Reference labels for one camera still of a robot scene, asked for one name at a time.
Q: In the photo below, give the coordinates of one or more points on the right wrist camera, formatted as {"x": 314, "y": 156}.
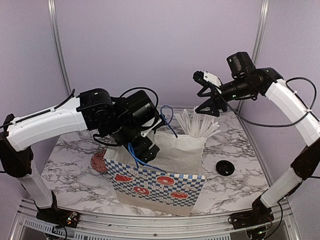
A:
{"x": 204, "y": 78}

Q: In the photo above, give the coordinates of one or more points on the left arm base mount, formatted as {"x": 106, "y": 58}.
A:
{"x": 63, "y": 217}

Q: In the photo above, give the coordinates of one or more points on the aluminium frame post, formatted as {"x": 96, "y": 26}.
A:
{"x": 261, "y": 29}
{"x": 58, "y": 45}

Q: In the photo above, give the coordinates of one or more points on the bundle of white straws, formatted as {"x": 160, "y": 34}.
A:
{"x": 197, "y": 125}

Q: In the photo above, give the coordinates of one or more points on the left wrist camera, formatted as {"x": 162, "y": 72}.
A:
{"x": 149, "y": 126}

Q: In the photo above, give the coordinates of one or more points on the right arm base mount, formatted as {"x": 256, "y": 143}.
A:
{"x": 250, "y": 218}

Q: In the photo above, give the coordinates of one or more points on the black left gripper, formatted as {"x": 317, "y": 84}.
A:
{"x": 150, "y": 155}

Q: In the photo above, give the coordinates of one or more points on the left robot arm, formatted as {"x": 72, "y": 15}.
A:
{"x": 128, "y": 120}

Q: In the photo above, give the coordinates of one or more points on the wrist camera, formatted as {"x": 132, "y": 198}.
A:
{"x": 204, "y": 78}
{"x": 149, "y": 126}

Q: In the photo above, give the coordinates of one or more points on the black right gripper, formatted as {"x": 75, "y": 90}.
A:
{"x": 215, "y": 96}

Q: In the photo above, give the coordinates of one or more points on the right aluminium frame post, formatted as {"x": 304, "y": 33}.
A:
{"x": 261, "y": 29}

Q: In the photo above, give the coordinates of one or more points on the red patterned bowl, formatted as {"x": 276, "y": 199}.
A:
{"x": 98, "y": 162}

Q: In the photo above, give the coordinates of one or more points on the blue checkered paper bag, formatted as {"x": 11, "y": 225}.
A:
{"x": 171, "y": 183}

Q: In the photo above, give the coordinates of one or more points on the left aluminium frame post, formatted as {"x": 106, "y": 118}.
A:
{"x": 58, "y": 45}

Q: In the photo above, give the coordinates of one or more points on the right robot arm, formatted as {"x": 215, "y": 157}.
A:
{"x": 249, "y": 82}

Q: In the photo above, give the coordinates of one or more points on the aluminium front rail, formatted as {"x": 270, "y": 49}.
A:
{"x": 96, "y": 226}

